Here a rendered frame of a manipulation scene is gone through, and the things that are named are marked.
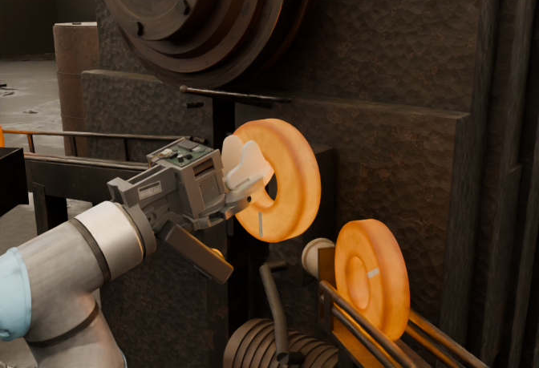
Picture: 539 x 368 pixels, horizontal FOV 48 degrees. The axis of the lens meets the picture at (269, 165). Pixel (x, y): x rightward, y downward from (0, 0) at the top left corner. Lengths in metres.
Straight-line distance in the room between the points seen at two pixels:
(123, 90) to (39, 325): 0.90
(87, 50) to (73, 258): 3.39
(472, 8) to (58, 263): 0.70
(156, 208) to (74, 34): 3.36
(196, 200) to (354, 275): 0.26
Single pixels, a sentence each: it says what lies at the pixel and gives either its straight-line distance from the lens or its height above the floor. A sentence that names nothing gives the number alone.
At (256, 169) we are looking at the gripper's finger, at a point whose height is 0.85.
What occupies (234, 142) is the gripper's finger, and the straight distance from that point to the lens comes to 0.73.
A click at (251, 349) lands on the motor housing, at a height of 0.51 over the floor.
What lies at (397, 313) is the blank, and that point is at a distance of 0.72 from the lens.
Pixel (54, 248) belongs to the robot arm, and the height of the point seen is 0.82.
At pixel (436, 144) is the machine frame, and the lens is 0.97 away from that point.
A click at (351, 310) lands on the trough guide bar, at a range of 0.75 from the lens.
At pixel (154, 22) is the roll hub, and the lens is 1.06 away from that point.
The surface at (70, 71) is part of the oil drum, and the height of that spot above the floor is 0.60.
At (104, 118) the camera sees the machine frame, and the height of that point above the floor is 0.76.
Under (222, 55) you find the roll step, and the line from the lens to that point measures 1.04.
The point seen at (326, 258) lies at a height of 0.70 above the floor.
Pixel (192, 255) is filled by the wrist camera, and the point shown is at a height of 0.77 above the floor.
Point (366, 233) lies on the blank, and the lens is 0.73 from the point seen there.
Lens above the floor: 1.05
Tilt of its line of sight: 16 degrees down
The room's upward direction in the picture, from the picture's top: straight up
